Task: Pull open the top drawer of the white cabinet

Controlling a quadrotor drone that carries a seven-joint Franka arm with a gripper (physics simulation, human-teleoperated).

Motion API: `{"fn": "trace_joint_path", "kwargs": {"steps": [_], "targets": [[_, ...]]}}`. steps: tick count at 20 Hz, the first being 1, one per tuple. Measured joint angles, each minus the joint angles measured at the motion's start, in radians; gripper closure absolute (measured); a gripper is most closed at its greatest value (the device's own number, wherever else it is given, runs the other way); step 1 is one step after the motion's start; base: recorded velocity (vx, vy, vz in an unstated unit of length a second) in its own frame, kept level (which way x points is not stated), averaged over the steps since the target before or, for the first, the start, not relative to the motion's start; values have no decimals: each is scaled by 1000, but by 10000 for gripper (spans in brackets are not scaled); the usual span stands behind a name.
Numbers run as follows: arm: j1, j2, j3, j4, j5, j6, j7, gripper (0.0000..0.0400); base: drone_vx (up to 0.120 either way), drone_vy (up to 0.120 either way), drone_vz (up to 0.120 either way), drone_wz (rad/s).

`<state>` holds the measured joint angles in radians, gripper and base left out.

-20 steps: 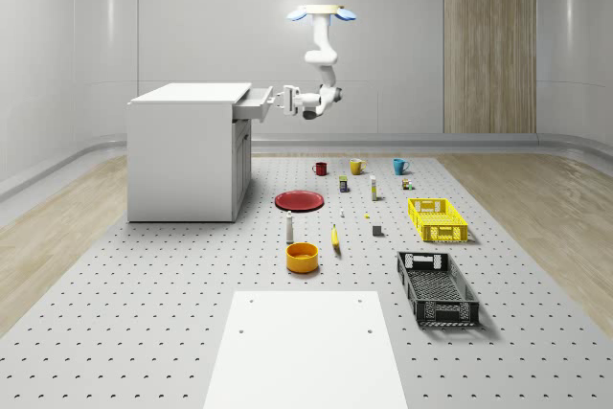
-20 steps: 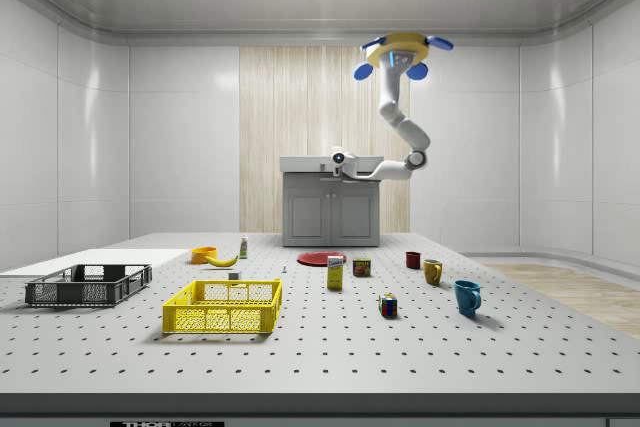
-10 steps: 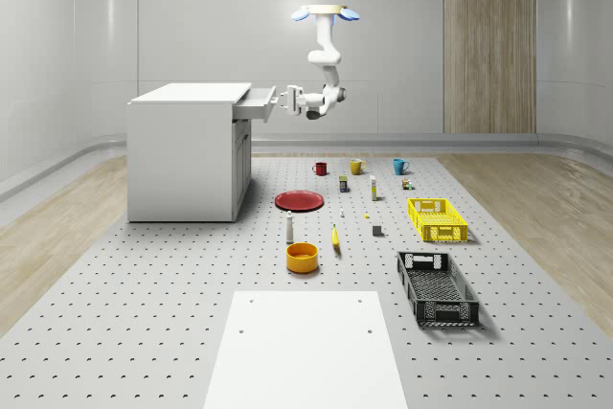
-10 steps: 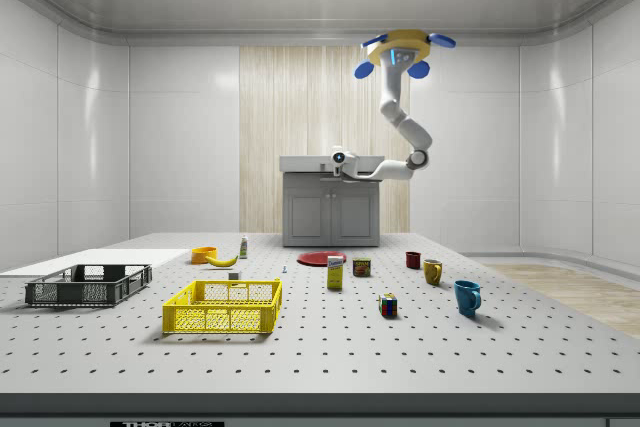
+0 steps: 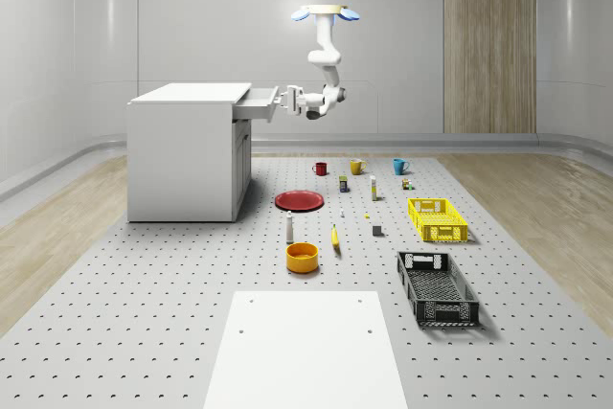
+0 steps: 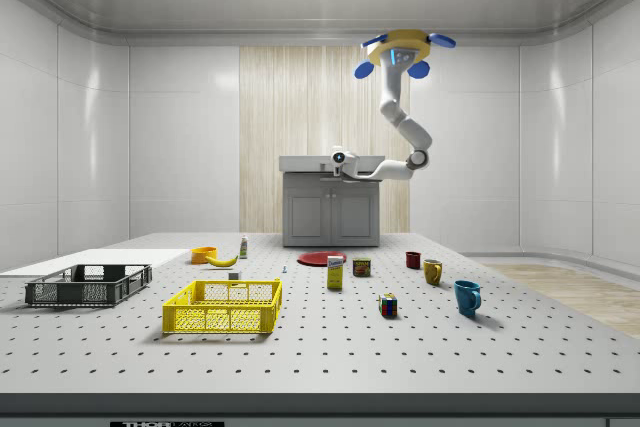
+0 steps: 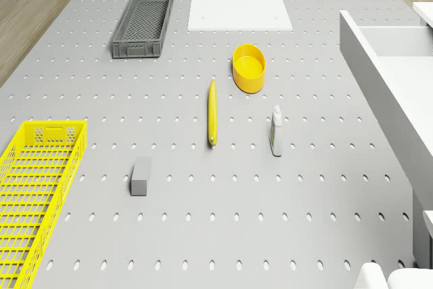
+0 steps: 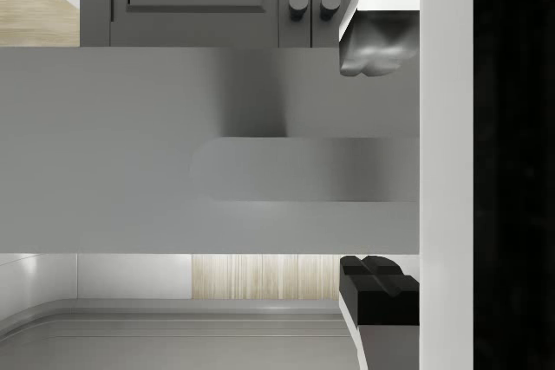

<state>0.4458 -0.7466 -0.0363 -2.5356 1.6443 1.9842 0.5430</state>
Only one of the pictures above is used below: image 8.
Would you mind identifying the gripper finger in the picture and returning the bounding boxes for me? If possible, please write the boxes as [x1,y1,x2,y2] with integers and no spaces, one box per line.
[338,255,421,370]
[337,0,421,79]

